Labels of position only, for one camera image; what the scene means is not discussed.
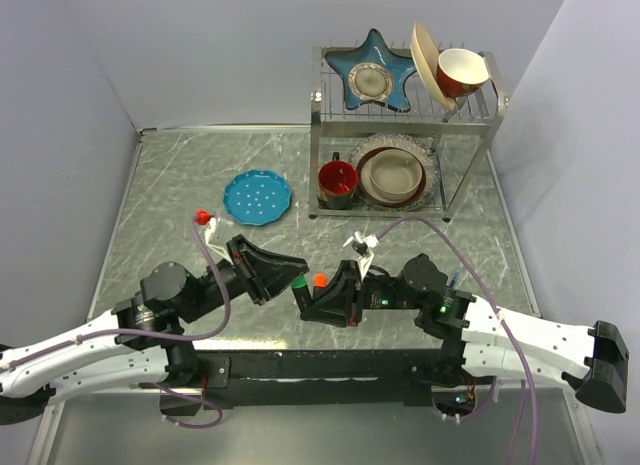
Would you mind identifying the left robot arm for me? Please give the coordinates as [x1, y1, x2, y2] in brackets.
[1, 232, 309, 425]

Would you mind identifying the red and white bowl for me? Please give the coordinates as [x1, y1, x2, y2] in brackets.
[436, 48, 490, 98]

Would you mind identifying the blue pen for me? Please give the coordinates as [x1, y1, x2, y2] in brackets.
[449, 270, 460, 288]

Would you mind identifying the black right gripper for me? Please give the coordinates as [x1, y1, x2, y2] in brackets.
[301, 258, 423, 326]

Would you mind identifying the blue star-shaped dish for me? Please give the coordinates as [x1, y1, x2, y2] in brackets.
[325, 28, 416, 113]

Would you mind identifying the blue polka dot plate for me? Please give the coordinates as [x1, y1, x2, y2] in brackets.
[223, 169, 292, 227]

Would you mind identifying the patterned glass plate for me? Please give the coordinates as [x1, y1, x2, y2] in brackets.
[348, 133, 440, 212]

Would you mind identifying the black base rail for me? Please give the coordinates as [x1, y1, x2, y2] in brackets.
[137, 348, 496, 409]

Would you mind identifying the stainless steel dish rack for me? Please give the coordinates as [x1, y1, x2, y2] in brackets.
[307, 46, 509, 222]

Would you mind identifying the cream plate on rack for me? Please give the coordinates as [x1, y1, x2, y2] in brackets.
[410, 21, 456, 111]

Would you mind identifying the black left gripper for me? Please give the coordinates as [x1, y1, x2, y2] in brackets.
[180, 234, 311, 324]

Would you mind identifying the black green-tipped highlighter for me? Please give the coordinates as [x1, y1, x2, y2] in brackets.
[291, 287, 313, 321]

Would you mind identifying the dark red plate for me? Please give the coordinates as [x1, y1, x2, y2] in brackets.
[355, 145, 428, 206]

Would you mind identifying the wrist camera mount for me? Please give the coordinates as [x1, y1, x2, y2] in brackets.
[343, 232, 379, 279]
[193, 209, 234, 262]

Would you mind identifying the dark floral red mug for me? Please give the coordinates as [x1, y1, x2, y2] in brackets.
[318, 152, 359, 210]

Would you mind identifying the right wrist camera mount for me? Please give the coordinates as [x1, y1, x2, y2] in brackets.
[343, 232, 379, 279]

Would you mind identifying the black orange-tipped highlighter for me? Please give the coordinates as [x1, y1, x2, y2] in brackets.
[312, 286, 326, 299]

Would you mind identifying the beige bowl on lower shelf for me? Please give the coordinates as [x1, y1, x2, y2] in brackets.
[360, 148, 425, 203]

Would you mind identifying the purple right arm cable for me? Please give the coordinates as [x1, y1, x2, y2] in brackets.
[374, 214, 541, 465]

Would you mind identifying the green highlighter cap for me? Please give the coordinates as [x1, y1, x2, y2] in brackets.
[291, 276, 308, 290]

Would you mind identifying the orange highlighter cap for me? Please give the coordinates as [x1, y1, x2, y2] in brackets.
[313, 273, 328, 288]

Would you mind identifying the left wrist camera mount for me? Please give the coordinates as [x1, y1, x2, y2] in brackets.
[193, 209, 234, 262]

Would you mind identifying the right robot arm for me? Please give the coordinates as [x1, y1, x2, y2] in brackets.
[292, 254, 629, 414]

